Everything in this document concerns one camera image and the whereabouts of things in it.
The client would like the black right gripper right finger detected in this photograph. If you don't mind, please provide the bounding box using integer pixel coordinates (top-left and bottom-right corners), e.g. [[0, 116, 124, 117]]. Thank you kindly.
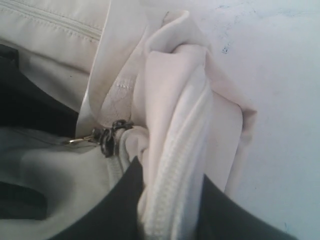
[[197, 176, 296, 240]]

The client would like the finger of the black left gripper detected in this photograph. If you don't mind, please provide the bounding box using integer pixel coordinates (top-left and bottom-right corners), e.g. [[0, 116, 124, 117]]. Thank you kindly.
[[0, 44, 79, 138], [0, 182, 48, 221]]

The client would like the cream white duffel bag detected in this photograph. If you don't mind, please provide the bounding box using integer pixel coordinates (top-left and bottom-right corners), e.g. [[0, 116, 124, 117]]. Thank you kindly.
[[0, 0, 256, 240]]

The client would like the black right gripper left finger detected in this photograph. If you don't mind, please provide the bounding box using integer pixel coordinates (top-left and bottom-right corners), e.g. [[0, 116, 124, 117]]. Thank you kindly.
[[51, 157, 143, 240]]

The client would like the metal zipper pull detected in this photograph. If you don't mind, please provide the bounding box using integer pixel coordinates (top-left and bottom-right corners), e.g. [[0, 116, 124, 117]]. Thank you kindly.
[[63, 119, 133, 158]]

